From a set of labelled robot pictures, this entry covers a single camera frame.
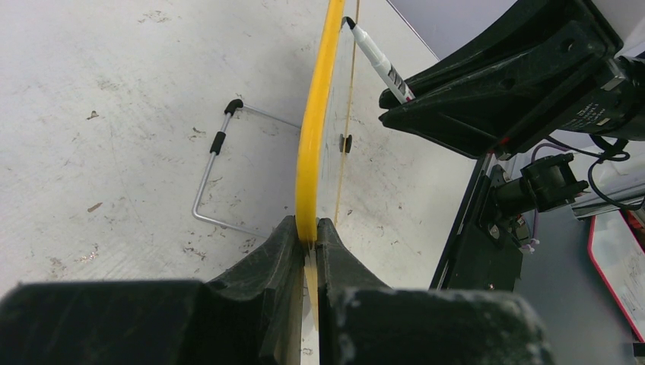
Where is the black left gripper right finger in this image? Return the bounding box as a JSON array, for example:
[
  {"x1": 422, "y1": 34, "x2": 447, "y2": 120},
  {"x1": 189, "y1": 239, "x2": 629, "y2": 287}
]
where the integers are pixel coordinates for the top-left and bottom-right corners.
[{"x1": 316, "y1": 218, "x2": 554, "y2": 364}]

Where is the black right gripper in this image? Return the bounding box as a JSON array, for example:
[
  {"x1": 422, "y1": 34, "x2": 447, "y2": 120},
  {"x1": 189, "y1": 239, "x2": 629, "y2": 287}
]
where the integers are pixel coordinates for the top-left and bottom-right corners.
[{"x1": 380, "y1": 1, "x2": 644, "y2": 158}]

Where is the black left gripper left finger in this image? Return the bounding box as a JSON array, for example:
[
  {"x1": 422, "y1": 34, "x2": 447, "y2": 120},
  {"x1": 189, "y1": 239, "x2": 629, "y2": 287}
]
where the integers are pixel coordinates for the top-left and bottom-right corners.
[{"x1": 1, "y1": 216, "x2": 303, "y2": 364}]

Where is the black white marker pen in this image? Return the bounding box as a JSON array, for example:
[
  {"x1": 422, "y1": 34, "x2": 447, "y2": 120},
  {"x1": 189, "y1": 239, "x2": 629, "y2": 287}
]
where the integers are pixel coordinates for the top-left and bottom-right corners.
[{"x1": 343, "y1": 16, "x2": 415, "y2": 104}]

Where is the yellow framed whiteboard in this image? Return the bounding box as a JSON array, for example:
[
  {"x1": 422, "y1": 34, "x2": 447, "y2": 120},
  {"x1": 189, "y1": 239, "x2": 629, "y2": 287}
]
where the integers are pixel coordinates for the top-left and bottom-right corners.
[{"x1": 295, "y1": 1, "x2": 360, "y2": 324}]

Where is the black whiteboard clip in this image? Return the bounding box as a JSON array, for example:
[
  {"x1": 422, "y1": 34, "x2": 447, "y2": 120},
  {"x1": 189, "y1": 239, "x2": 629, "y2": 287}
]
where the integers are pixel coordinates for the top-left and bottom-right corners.
[{"x1": 339, "y1": 134, "x2": 353, "y2": 154}]

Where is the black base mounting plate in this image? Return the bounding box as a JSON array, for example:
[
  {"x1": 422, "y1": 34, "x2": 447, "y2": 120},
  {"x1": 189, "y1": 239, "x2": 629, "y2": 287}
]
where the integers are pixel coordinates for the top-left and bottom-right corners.
[{"x1": 429, "y1": 154, "x2": 523, "y2": 292}]

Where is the red framed board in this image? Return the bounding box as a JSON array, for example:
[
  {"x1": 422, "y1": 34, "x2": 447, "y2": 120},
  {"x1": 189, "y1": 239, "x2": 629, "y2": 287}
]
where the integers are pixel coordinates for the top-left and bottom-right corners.
[{"x1": 587, "y1": 211, "x2": 644, "y2": 342}]

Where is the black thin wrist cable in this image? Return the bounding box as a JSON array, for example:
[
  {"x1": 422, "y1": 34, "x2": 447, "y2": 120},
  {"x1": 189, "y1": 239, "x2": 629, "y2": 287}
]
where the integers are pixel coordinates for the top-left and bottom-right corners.
[{"x1": 546, "y1": 135, "x2": 645, "y2": 211}]

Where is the aluminium front frame rail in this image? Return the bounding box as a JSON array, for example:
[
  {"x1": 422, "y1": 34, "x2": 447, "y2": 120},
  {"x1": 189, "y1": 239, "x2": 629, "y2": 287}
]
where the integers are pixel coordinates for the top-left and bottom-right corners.
[{"x1": 571, "y1": 163, "x2": 644, "y2": 219}]

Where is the metal wire whiteboard stand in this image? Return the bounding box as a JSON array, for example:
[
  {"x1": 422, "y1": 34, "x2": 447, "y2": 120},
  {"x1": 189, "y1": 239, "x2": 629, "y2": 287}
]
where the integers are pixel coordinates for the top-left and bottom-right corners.
[{"x1": 191, "y1": 97, "x2": 302, "y2": 238}]

